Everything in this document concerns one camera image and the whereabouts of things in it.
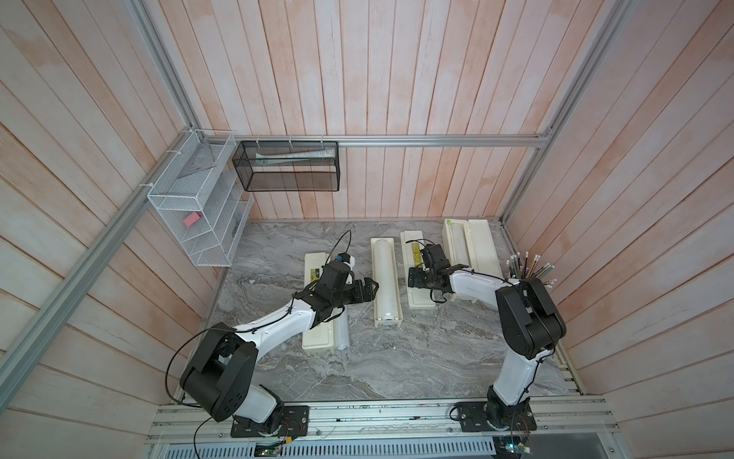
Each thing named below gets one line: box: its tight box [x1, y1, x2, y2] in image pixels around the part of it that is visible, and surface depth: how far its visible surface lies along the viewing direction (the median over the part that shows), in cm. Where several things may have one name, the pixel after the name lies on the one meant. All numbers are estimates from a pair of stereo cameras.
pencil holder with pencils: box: [505, 251, 558, 288], surface depth 92 cm
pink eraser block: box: [182, 211, 203, 228], surface depth 84 cm
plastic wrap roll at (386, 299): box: [374, 238, 400, 323], surface depth 97 cm
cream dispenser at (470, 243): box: [442, 218, 503, 277], surface depth 106 cm
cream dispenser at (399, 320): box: [370, 237, 404, 328], surface depth 92 cm
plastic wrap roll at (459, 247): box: [450, 221, 470, 268], surface depth 106 cm
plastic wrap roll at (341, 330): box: [333, 306, 350, 351], surface depth 87 cm
